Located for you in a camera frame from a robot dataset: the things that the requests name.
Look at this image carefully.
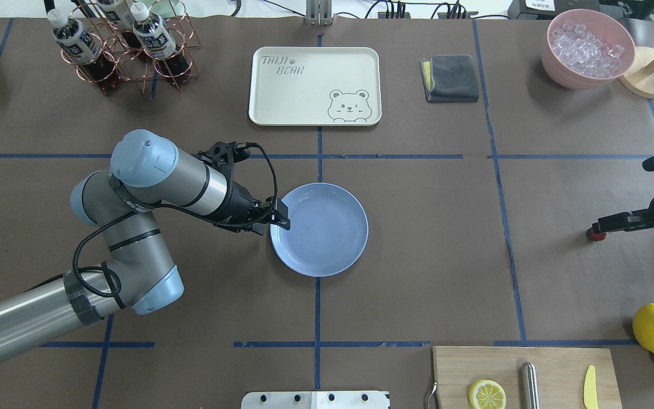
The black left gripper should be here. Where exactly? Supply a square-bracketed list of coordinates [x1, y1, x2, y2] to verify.
[198, 141, 291, 235]

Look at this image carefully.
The red strawberry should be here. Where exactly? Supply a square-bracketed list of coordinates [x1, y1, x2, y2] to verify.
[585, 227, 607, 243]

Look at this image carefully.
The blue plate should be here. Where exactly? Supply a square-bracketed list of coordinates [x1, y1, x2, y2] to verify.
[270, 183, 369, 278]

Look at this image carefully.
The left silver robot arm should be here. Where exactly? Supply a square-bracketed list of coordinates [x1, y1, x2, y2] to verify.
[0, 129, 290, 363]

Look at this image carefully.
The cream bear tray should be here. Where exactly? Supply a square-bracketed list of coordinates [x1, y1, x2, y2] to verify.
[248, 47, 382, 127]

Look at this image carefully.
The wooden cutting board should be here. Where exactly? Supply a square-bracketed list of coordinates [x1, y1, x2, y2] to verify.
[433, 346, 623, 408]

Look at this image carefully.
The pink bowl of ice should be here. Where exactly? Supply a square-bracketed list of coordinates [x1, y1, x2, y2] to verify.
[542, 9, 635, 90]

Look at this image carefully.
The yellow plastic knife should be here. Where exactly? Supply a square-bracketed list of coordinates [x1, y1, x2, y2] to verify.
[583, 365, 598, 409]

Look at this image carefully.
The steel rod black cap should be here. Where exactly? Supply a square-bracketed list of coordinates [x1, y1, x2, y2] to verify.
[520, 362, 540, 408]

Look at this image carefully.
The tea bottle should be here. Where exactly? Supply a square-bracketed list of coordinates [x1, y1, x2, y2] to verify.
[97, 1, 142, 49]
[130, 2, 191, 86]
[47, 9, 120, 91]

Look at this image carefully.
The lemon half slice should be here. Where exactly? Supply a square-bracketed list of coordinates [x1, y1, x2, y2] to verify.
[467, 379, 507, 408]

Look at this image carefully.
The grey folded cloth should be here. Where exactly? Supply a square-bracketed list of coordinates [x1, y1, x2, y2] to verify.
[420, 55, 479, 103]

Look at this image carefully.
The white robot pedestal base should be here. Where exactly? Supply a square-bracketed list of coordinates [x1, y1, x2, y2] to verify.
[241, 390, 391, 408]

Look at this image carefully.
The copper wire bottle rack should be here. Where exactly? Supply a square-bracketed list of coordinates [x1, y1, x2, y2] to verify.
[44, 1, 201, 96]

